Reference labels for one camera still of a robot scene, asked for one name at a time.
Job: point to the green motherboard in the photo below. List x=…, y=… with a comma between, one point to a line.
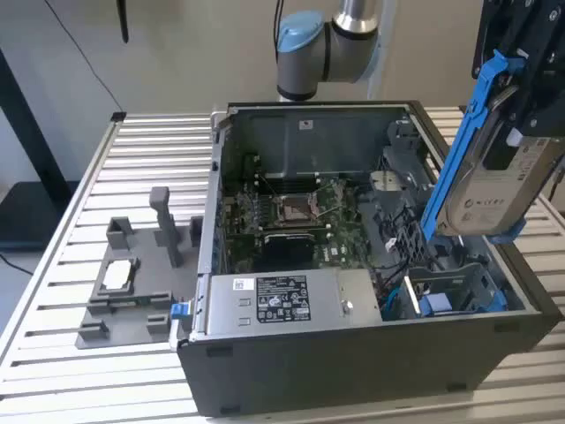
x=344, y=247

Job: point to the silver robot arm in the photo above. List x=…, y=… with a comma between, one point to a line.
x=309, y=62

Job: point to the black hanging rod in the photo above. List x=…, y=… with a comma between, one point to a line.
x=122, y=22

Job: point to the silver power supply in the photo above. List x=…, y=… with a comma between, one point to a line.
x=309, y=287

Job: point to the blue case latch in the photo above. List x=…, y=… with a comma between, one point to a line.
x=180, y=310

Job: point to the grey part rack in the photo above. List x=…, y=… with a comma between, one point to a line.
x=132, y=327

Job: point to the black RAM slot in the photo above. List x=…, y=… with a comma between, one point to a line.
x=290, y=265
x=291, y=238
x=291, y=247
x=290, y=256

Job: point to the hard disk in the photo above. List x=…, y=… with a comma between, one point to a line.
x=481, y=207

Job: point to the silver CPU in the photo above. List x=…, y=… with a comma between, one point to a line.
x=118, y=274

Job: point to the CPU socket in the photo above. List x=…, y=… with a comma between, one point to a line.
x=291, y=209

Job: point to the empty blue disk carrier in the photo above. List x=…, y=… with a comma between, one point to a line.
x=434, y=305

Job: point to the black plastic inner bracket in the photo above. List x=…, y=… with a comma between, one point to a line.
x=406, y=221

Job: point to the open grey PC case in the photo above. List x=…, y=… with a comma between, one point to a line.
x=331, y=375

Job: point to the black monitor stand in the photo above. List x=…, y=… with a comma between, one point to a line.
x=26, y=132

